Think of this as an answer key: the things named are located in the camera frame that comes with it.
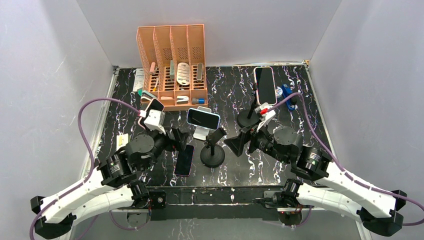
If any magenta-edged black smartphone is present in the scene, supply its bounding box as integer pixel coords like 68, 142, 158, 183
173, 145, 195, 177

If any black tall phone stand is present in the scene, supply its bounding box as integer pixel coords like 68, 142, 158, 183
236, 83, 260, 128

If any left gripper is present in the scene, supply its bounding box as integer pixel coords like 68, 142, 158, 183
142, 125, 190, 172

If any orange plastic file organizer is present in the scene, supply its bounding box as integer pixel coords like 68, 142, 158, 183
136, 24, 208, 112

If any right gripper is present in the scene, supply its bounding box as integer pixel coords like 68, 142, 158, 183
223, 119, 290, 165

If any white paper packet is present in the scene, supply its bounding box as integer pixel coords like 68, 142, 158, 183
132, 68, 145, 92

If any pink-cased left smartphone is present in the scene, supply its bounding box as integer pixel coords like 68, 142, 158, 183
137, 98, 165, 130

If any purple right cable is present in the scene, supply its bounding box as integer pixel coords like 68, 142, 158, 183
264, 92, 424, 227

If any small white blue bottle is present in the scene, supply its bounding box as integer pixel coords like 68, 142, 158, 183
275, 86, 283, 101

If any white folding phone stand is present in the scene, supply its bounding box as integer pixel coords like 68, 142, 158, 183
193, 106, 212, 141

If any pink eraser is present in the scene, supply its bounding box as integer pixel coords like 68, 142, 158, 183
149, 62, 157, 75

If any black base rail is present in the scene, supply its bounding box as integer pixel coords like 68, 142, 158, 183
112, 186, 332, 229

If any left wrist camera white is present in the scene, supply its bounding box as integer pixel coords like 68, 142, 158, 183
143, 109, 166, 135

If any beige long stapler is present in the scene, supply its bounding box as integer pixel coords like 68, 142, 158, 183
196, 62, 204, 82

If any green white small box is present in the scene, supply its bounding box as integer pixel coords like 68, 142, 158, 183
169, 59, 175, 82

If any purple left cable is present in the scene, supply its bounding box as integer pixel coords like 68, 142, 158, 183
29, 97, 147, 240

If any black round-base phone stand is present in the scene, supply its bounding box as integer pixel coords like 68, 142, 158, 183
200, 127, 227, 168

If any white oval label tag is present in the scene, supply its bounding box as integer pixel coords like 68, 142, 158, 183
175, 62, 191, 86

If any grey bottle blue cap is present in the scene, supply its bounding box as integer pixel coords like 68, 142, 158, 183
191, 97, 206, 105

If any small yellow white box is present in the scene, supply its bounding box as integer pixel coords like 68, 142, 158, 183
116, 133, 130, 150

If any purple cable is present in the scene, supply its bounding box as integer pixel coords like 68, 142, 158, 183
264, 92, 424, 227
29, 97, 147, 240

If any pink-cased tall smartphone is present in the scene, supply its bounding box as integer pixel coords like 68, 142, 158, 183
253, 66, 277, 106

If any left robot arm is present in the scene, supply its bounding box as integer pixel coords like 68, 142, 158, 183
30, 127, 190, 240

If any teal small box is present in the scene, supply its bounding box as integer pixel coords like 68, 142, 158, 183
137, 88, 157, 102

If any blue stapler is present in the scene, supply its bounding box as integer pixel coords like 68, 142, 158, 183
281, 83, 298, 112

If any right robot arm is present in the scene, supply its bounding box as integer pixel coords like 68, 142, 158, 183
224, 126, 407, 237

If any blue-edged smartphone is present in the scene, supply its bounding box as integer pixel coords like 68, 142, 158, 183
186, 108, 221, 130

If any white stapler in organizer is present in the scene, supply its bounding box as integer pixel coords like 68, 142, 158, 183
176, 95, 190, 105

